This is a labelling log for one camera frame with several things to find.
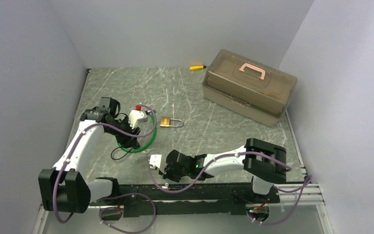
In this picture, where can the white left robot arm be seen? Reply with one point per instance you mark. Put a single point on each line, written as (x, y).
(63, 187)

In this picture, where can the small silver key pair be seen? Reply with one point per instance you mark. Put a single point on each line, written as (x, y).
(147, 151)

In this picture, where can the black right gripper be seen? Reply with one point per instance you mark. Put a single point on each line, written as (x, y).
(167, 174)

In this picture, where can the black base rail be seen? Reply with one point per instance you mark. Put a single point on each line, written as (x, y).
(202, 198)

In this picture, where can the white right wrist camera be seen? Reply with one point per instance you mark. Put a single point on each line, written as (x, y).
(156, 162)

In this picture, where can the yellow screwdriver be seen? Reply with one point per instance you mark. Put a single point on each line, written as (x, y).
(194, 68)

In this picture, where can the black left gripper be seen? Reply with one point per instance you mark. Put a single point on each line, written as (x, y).
(127, 141)

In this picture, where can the translucent brown toolbox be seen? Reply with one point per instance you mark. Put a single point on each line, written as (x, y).
(249, 88)

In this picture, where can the brass padlock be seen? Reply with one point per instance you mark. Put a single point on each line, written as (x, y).
(169, 122)

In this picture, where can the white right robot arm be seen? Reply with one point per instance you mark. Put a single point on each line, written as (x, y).
(265, 161)

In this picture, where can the green cable lock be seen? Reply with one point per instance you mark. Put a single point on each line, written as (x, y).
(148, 135)

